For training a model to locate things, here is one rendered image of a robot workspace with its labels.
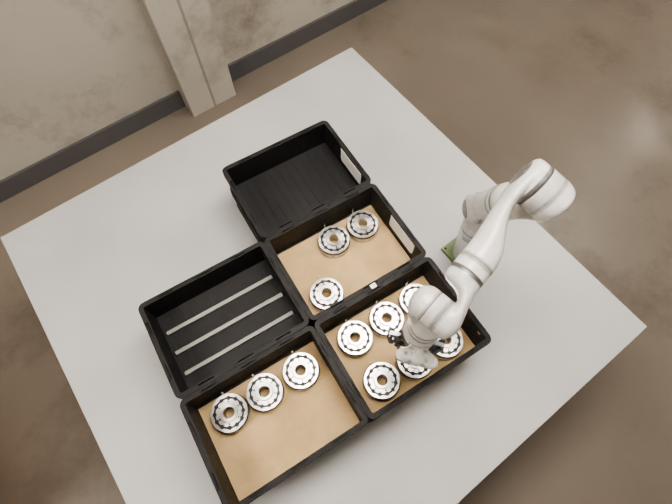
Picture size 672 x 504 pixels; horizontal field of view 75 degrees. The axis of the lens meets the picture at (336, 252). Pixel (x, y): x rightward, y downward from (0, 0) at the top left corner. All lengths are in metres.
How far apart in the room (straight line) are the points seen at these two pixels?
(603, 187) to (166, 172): 2.32
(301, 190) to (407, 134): 0.55
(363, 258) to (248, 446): 0.64
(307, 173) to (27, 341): 1.68
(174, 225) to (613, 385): 2.06
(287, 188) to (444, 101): 1.67
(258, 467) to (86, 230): 1.05
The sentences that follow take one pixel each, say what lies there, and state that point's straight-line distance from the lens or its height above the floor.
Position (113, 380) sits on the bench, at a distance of 1.59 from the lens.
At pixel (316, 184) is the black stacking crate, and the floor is 0.83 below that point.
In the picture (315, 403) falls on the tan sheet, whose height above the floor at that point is 0.83.
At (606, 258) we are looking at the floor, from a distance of 2.70.
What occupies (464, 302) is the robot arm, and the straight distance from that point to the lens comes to 0.82.
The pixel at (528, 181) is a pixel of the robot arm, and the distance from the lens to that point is 0.89.
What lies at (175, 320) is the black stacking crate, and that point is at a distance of 1.41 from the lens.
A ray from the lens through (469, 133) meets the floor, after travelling 2.85.
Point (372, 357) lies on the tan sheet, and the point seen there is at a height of 0.83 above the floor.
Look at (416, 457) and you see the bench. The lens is 1.43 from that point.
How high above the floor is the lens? 2.11
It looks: 66 degrees down
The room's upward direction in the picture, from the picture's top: 1 degrees counter-clockwise
